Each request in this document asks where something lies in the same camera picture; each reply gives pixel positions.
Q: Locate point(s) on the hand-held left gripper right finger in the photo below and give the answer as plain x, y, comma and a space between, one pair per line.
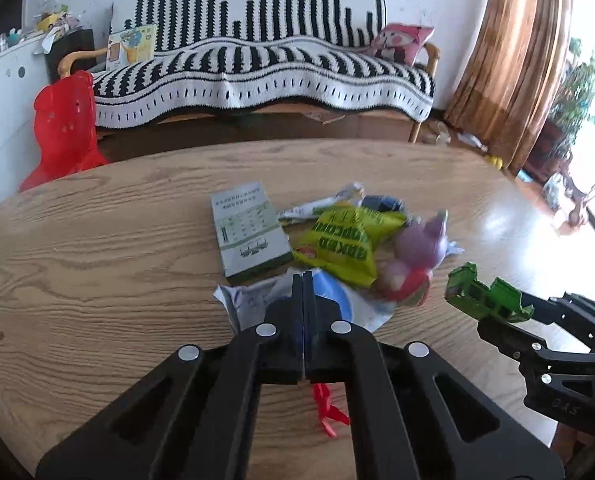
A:
322, 320

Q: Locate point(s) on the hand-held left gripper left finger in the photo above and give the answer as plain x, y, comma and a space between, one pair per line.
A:
287, 320

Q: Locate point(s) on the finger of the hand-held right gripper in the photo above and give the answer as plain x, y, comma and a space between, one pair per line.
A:
567, 310
527, 345

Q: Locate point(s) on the white blue wrapper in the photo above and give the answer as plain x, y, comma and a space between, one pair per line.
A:
357, 305

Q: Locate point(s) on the green toy vehicle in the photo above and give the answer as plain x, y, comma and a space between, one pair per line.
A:
482, 292

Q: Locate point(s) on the yellow green snack bag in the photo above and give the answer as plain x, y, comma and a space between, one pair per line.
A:
347, 245

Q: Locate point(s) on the red plastic strip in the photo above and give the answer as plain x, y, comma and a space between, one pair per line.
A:
330, 410

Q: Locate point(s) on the pink green toy ball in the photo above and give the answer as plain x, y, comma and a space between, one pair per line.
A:
405, 282

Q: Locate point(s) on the white green paper box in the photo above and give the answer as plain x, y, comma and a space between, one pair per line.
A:
250, 230

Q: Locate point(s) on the white green snack bag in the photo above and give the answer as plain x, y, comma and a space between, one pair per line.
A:
317, 207

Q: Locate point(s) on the white plastic bag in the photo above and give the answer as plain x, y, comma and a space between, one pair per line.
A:
557, 191

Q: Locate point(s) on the purple toy figure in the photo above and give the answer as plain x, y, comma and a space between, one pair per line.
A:
422, 240

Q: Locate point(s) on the dark blue wrapper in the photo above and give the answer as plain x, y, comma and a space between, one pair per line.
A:
382, 203

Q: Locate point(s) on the dark red plant stand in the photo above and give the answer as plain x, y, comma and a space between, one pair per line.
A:
547, 152

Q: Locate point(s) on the yellow floor toy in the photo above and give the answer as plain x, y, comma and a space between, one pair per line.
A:
494, 161

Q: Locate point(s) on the magazine under sofa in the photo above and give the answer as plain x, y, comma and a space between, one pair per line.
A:
326, 117

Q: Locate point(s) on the potted plants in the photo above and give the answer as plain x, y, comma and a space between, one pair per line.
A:
580, 85

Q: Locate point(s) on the wooden sofa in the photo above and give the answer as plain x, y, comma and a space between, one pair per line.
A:
425, 110

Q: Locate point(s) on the black white striped blanket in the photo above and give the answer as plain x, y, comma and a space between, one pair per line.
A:
262, 70

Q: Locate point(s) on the brown patterned curtain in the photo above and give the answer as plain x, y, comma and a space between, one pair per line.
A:
512, 60

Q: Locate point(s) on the pink cartoon cushion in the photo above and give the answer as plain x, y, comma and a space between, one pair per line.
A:
400, 42

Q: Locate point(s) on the red plastic chair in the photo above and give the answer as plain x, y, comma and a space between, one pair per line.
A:
65, 130

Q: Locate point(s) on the children's picture book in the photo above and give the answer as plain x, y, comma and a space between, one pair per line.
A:
130, 46

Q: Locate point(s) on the black box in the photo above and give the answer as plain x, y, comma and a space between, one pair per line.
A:
72, 52

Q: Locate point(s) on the white cabinet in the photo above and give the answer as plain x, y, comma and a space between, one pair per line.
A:
5, 110

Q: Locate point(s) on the pile of small toys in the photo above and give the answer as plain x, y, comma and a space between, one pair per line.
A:
52, 22

